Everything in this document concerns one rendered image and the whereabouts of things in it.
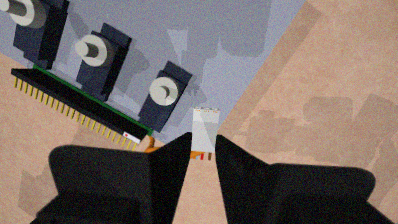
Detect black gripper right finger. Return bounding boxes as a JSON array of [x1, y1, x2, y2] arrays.
[[215, 134, 376, 224]]

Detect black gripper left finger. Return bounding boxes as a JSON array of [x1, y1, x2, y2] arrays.
[[48, 132, 192, 224]]

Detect black pin header strip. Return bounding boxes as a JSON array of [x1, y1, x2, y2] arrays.
[[11, 64, 153, 144]]

